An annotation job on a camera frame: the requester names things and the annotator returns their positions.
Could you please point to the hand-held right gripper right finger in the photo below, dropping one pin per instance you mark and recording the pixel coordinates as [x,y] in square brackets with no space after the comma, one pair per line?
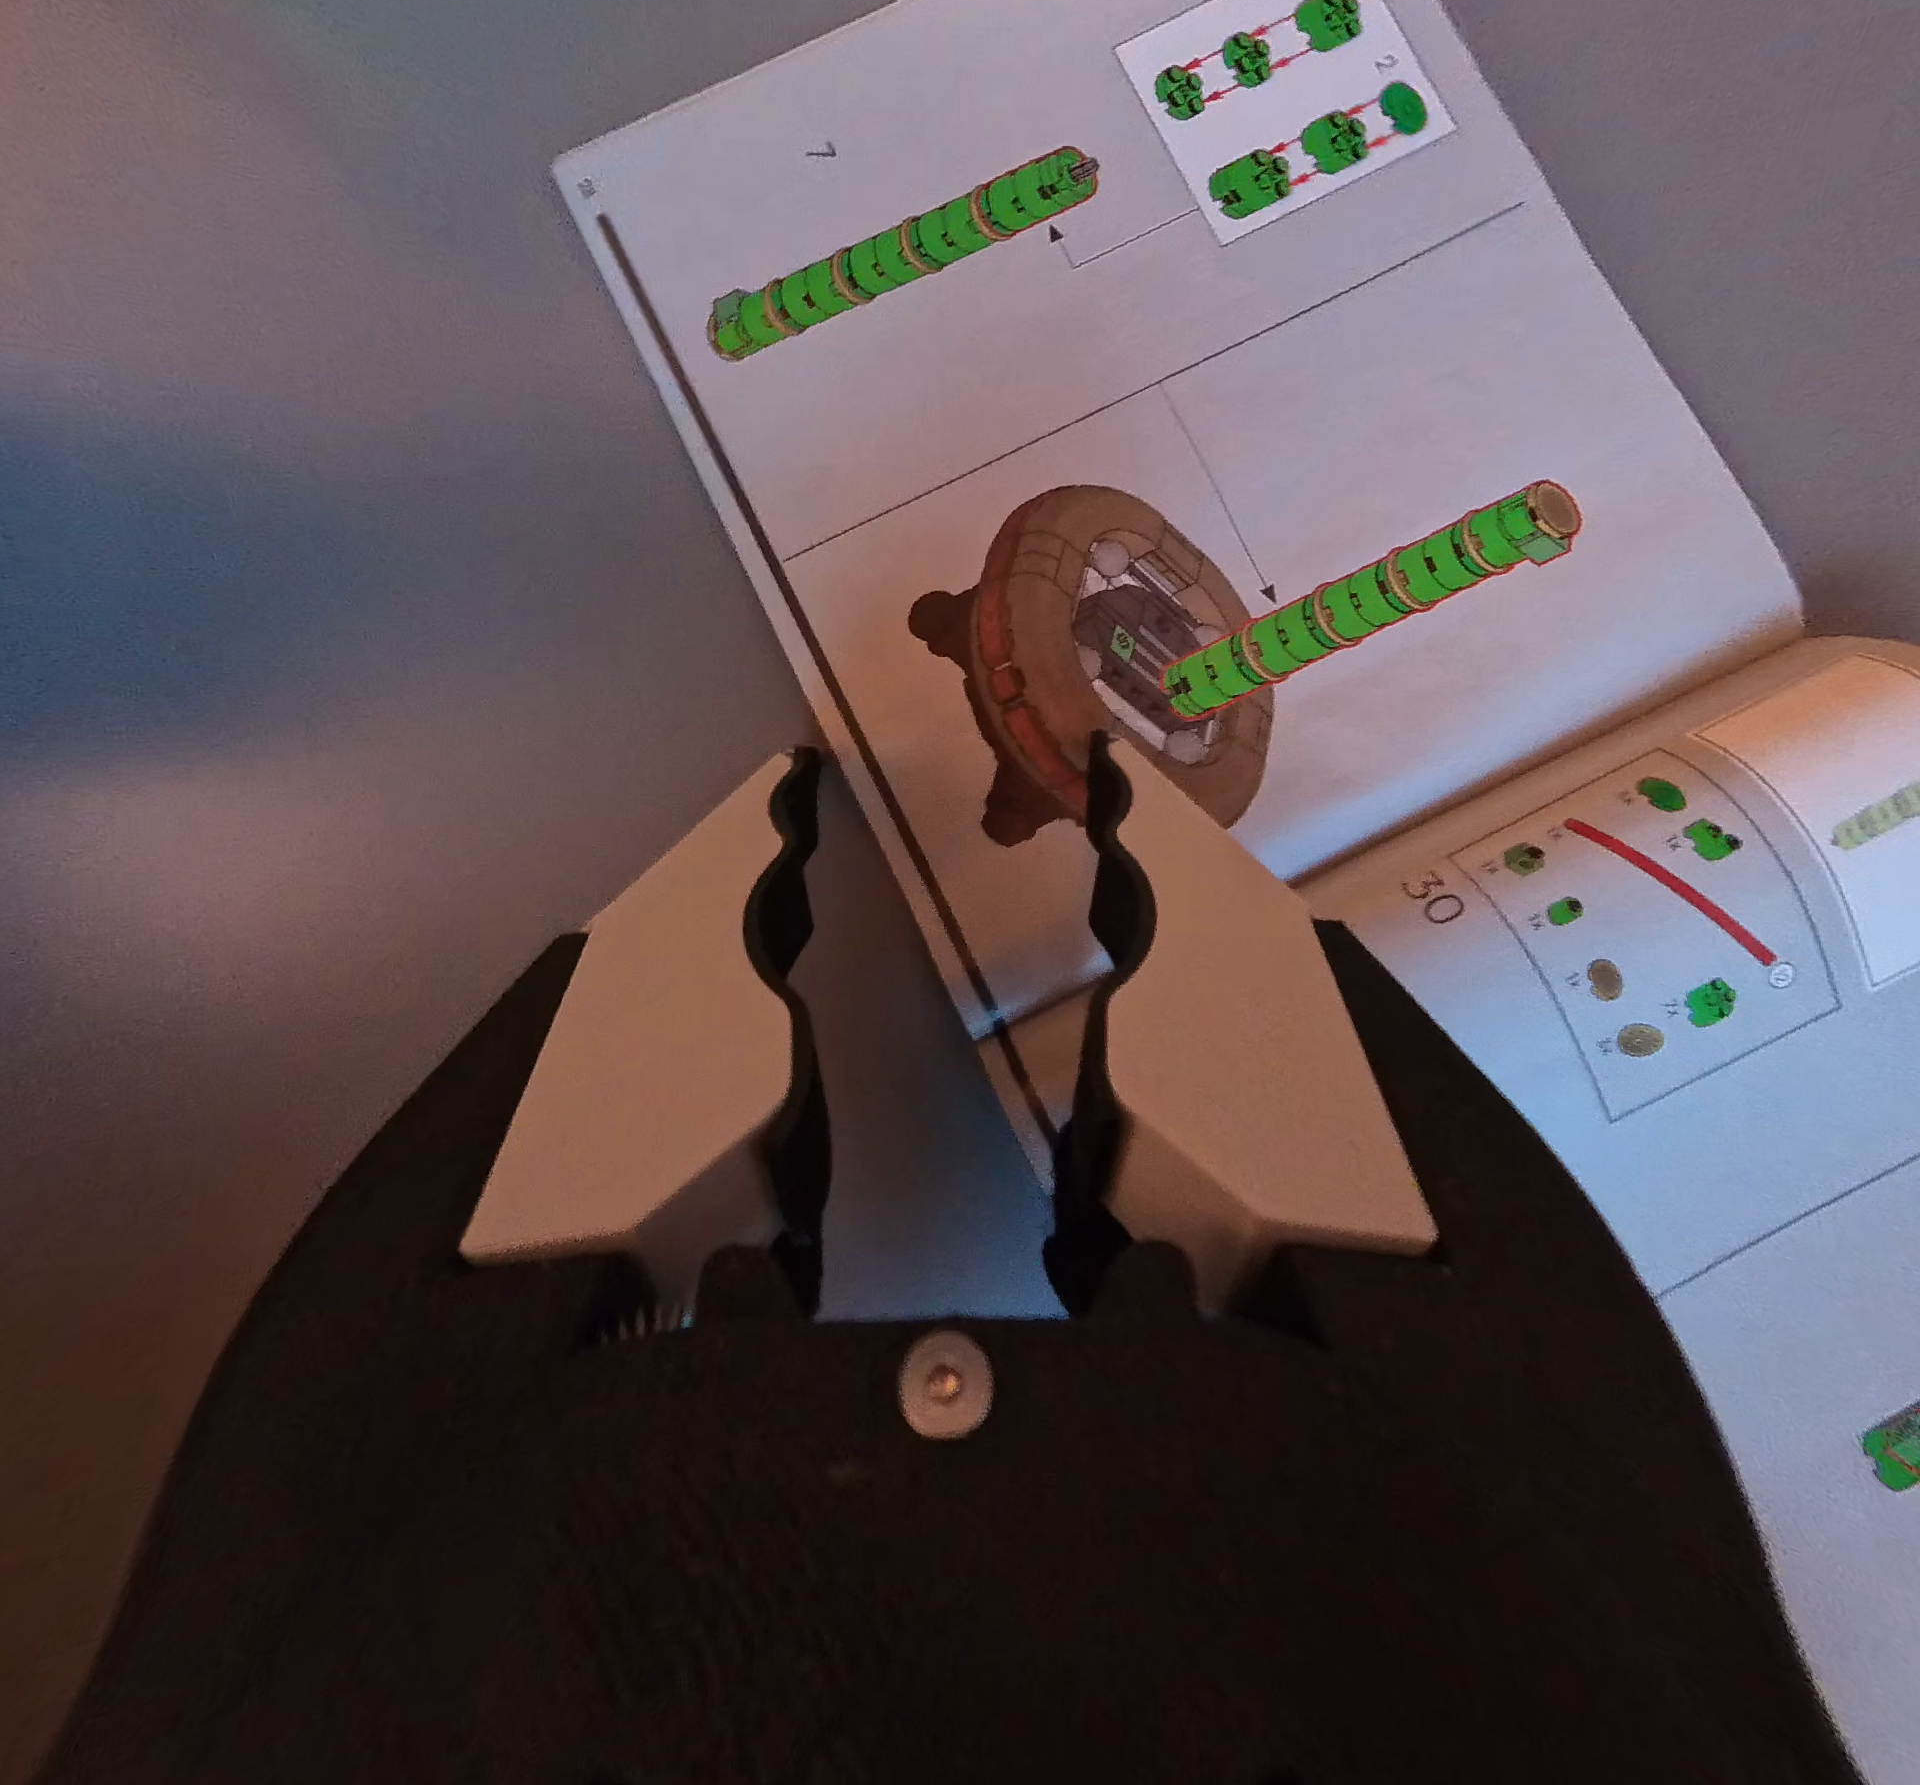
[1260,1067]

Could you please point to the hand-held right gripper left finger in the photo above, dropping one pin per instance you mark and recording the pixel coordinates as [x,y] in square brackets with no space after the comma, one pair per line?
[644,1067]

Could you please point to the white instruction booklet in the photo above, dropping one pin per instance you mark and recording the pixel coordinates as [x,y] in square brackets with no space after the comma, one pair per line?
[1203,390]

